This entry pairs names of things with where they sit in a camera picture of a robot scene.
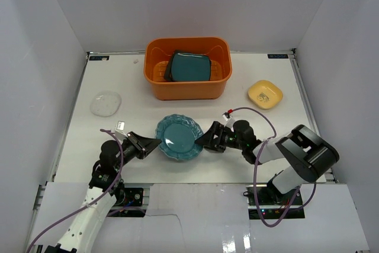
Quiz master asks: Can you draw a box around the blue corner label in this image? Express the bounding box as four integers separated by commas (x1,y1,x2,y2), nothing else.
88,56,110,61
267,54,288,59

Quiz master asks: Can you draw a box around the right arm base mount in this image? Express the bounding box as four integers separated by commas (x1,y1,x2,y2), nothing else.
243,185,305,221

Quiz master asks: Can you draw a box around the small yellow square dish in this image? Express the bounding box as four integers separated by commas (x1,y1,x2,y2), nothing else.
248,80,283,110

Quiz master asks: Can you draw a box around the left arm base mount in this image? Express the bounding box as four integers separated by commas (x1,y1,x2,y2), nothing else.
109,187,147,217

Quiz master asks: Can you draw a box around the teal square plate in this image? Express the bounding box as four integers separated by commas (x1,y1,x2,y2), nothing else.
170,52,211,82

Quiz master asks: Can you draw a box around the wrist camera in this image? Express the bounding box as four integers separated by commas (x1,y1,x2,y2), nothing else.
114,121,127,141
223,110,236,129

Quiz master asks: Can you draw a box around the black amber square plate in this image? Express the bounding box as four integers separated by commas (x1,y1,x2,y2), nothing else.
163,50,213,82

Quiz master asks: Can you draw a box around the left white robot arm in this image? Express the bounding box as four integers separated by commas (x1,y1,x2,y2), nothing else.
45,130,162,252

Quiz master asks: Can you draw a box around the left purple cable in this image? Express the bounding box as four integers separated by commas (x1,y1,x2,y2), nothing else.
25,128,146,253

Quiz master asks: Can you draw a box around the purple cable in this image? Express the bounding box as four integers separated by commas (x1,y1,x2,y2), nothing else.
230,106,317,228
25,128,146,253

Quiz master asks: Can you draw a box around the left blue corner label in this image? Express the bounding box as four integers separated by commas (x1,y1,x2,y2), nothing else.
88,56,110,61

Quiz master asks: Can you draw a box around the orange plastic bin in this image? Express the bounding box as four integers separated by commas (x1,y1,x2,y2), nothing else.
143,37,232,100

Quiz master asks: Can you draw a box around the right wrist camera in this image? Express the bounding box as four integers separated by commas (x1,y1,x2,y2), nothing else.
223,110,236,129

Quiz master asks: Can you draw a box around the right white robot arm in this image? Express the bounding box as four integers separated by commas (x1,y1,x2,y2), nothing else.
195,120,339,205

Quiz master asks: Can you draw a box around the right blue corner label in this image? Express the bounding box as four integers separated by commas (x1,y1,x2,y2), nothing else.
267,54,288,59

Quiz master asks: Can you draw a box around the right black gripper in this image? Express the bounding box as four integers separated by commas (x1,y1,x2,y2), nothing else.
195,121,245,153

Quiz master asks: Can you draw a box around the teal scalloped round plate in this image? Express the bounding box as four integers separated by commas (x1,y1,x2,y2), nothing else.
155,114,204,162

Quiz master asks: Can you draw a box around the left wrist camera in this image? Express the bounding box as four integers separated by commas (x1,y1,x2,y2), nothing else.
114,121,127,141

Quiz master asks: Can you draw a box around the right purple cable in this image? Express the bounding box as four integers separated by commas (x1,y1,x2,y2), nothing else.
230,106,317,228

